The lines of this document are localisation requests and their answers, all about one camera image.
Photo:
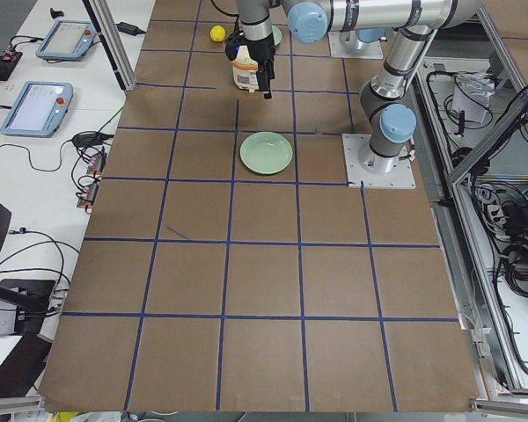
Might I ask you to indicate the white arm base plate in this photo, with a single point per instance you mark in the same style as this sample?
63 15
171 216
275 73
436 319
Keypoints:
365 169

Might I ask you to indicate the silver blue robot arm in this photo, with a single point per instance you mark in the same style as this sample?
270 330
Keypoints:
415 24

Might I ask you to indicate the brown paper table mat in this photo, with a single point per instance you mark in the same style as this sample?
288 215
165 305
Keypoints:
204 286

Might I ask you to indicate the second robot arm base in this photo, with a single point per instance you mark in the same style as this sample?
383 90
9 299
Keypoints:
358 44

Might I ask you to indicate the black power adapter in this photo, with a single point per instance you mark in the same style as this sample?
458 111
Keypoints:
129 29

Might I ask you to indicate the crumpled white paper bag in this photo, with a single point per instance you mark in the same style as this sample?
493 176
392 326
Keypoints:
471 96

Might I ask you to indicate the lower teach pendant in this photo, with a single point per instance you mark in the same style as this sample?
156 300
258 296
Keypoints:
38 110

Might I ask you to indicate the upper teach pendant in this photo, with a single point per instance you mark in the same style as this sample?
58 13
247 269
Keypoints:
67 40

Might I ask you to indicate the yellow lemon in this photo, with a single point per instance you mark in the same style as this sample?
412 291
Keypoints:
217 33

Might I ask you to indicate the black camera stand base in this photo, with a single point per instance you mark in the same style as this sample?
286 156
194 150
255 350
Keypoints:
24 305

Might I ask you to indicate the aluminium frame post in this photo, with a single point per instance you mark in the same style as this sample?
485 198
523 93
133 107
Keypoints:
103 22

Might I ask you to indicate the teach pendant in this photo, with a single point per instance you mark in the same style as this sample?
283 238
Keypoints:
38 110
67 40

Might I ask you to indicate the white rice cooker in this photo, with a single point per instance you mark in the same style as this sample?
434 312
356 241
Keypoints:
244 70

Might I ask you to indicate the black power strip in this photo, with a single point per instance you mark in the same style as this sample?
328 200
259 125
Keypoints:
88 184

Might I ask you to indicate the green plate behind gripper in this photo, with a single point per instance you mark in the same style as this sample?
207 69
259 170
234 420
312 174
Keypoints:
277 35

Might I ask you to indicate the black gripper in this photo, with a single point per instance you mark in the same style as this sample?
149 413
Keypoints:
261 54

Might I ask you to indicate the green plate near centre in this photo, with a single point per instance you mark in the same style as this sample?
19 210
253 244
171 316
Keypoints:
266 153

